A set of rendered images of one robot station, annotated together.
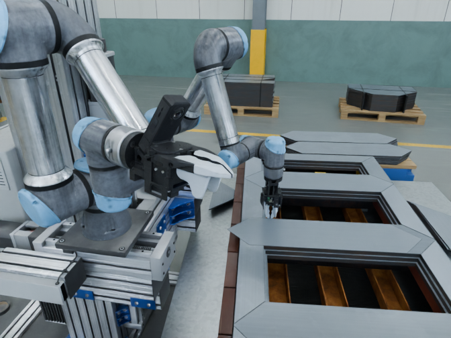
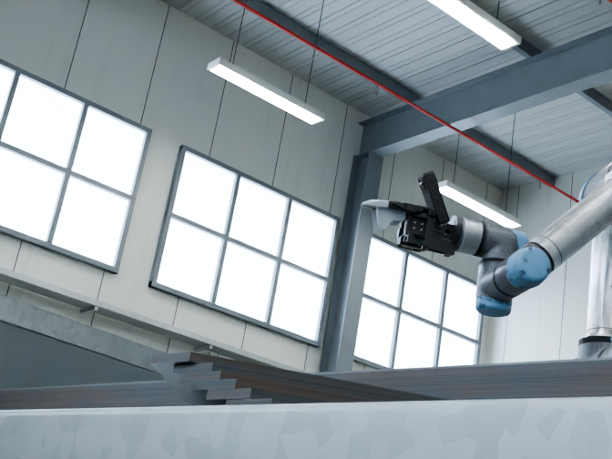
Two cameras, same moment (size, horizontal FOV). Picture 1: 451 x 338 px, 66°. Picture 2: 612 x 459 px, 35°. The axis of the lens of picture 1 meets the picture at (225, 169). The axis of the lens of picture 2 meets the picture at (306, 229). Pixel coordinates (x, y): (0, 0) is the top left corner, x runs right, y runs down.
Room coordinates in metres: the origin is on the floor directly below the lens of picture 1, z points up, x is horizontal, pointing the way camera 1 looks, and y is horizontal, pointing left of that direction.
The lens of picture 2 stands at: (1.66, -1.46, 0.67)
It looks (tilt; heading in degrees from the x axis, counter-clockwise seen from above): 20 degrees up; 133
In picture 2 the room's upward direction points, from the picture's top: 10 degrees clockwise
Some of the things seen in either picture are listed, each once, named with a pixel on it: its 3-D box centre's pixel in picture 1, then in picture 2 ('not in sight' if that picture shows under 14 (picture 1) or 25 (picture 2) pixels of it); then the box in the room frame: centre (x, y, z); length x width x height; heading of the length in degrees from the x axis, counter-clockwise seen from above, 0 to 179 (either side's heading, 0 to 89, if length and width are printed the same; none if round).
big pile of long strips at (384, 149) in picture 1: (341, 146); not in sight; (2.08, -0.76, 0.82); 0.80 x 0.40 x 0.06; 85
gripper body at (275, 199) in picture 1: (272, 190); not in sight; (1.18, -0.18, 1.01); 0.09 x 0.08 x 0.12; 175
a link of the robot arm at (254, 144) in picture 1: (249, 147); not in sight; (1.23, -0.10, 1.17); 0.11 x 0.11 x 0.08; 52
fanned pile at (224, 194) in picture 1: (223, 194); not in sight; (1.68, 0.01, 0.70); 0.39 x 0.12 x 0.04; 175
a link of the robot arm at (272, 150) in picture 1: (274, 151); not in sight; (1.19, -0.18, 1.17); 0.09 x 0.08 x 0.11; 52
